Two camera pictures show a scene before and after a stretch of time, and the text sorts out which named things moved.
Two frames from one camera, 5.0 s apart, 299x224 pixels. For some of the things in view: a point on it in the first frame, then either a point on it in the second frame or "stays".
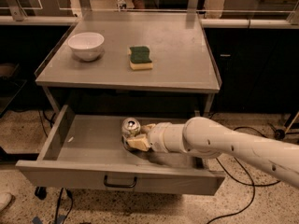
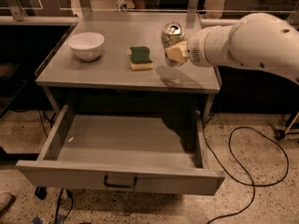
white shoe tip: [5, 199] stays
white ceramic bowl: [86, 46] stays
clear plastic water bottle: [121, 1] stays
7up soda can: [130, 127] → [171, 34]
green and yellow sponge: [140, 58] stays
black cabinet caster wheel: [41, 192] stays
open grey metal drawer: [88, 153] stays
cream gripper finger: [140, 143] → [177, 52]
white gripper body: [159, 136] → [196, 49]
